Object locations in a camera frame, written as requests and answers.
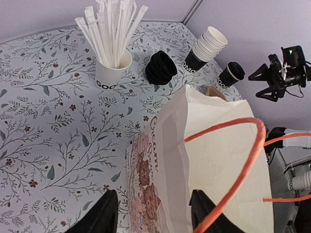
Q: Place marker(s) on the bundle of white wrapped straws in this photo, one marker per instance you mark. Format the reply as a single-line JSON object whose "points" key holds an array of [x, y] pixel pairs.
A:
{"points": [[109, 30]]}

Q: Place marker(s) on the stack of black cup lids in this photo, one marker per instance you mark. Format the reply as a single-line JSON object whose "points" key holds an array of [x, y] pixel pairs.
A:
{"points": [[161, 69]]}

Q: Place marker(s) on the black plastic cup lid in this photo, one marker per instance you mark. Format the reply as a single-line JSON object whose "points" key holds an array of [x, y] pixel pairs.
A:
{"points": [[236, 71]]}

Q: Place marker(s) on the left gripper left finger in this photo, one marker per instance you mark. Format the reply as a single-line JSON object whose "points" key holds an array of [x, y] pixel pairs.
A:
{"points": [[101, 218]]}

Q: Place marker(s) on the black paper coffee cup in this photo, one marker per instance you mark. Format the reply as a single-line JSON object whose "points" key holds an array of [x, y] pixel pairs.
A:
{"points": [[226, 80]]}

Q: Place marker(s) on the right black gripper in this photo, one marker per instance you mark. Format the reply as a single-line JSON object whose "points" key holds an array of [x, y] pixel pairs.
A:
{"points": [[291, 76]]}

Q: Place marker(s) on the brown cardboard cup carrier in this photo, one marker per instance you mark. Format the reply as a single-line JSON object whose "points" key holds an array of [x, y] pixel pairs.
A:
{"points": [[213, 92]]}

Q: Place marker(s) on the white paper bag orange handles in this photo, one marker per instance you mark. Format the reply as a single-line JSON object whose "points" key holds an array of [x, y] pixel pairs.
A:
{"points": [[200, 158]]}

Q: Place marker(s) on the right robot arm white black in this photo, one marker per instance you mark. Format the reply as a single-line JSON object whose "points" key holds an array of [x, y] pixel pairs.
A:
{"points": [[293, 56]]}

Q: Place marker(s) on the stack of paper cups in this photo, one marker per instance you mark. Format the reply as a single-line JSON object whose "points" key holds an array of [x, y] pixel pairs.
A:
{"points": [[209, 44]]}

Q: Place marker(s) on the white cup holding straws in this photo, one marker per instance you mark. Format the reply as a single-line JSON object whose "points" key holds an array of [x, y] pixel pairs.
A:
{"points": [[107, 78]]}

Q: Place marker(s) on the floral table mat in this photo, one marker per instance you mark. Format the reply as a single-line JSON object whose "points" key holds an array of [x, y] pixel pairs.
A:
{"points": [[62, 139]]}

